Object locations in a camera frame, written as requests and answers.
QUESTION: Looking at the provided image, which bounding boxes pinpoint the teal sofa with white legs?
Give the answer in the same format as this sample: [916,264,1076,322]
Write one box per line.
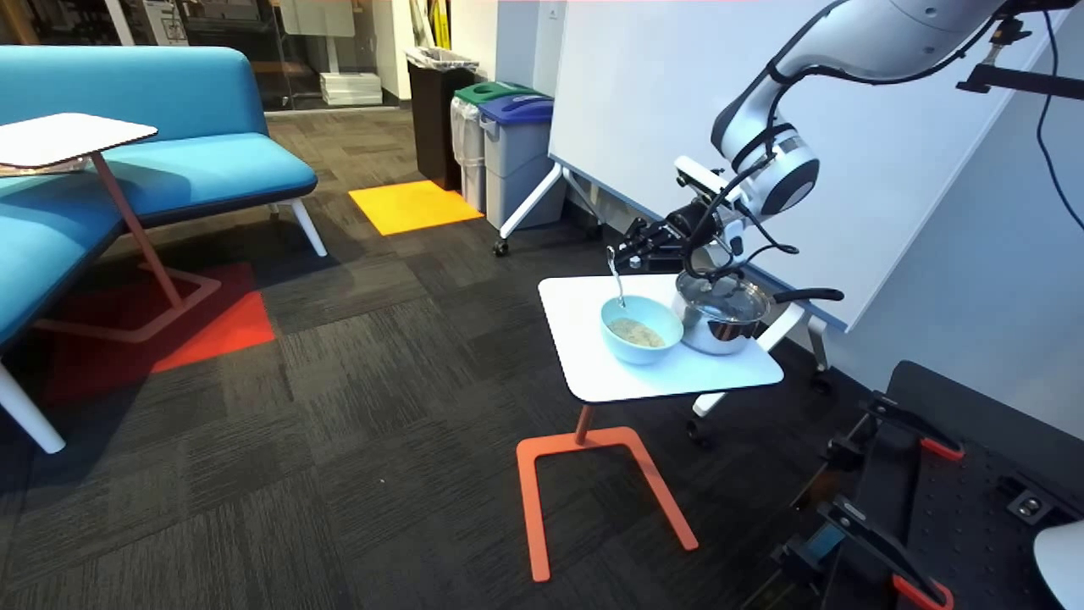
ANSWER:
[0,43,332,457]

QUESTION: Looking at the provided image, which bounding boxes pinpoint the grey bin with blue lid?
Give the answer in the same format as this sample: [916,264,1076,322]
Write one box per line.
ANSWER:
[479,91,566,235]

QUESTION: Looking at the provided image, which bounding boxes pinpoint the white rounded object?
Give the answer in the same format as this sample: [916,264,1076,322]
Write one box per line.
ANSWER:
[1030,517,1084,610]

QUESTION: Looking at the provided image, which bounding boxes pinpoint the black trash bin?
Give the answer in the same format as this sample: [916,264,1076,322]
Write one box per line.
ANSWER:
[403,48,483,192]

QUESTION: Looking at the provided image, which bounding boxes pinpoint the light blue bowl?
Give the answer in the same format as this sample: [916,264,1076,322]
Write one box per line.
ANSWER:
[596,296,689,368]

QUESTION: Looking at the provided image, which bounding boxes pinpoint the white side table pink frame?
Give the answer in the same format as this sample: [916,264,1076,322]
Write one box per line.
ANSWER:
[0,108,225,345]

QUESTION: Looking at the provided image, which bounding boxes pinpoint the steel pot with black handle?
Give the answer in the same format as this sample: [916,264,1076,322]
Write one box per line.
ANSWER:
[673,269,847,359]

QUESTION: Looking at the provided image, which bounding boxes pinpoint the white bin with green lid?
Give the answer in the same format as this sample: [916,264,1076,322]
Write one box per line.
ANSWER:
[447,77,536,213]

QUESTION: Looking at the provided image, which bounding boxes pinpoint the white box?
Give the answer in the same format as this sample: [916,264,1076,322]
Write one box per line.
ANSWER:
[319,68,386,110]

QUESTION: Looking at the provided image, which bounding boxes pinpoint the yellow floor mat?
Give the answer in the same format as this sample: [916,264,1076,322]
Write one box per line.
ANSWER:
[346,177,487,241]

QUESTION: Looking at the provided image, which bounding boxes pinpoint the white table with orange base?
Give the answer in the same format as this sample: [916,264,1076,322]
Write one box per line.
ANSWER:
[516,270,789,585]

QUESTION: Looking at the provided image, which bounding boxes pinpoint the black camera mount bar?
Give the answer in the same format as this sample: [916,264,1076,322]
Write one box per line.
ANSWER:
[957,9,1084,103]

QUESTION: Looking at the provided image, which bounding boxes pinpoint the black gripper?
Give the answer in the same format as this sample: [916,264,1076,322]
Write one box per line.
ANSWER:
[612,201,741,280]

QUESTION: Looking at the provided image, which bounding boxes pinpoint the thin black wall cable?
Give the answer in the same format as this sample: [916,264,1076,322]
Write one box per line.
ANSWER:
[1032,9,1084,231]

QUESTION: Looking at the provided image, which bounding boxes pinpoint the beige grains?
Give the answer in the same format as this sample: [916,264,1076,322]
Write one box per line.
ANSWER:
[612,317,671,350]

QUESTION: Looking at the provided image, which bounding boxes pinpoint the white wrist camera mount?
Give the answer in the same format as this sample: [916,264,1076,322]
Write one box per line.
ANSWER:
[671,151,731,197]

